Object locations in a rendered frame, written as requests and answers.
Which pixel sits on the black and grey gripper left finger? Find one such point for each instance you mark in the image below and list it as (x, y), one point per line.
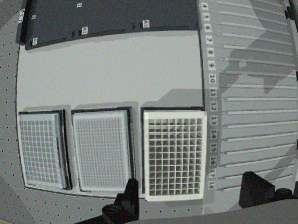
(117, 214)

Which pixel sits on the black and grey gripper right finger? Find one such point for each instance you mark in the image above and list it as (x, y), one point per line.
(257, 191)

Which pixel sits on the white deep-well block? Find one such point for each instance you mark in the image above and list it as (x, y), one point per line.
(175, 176)

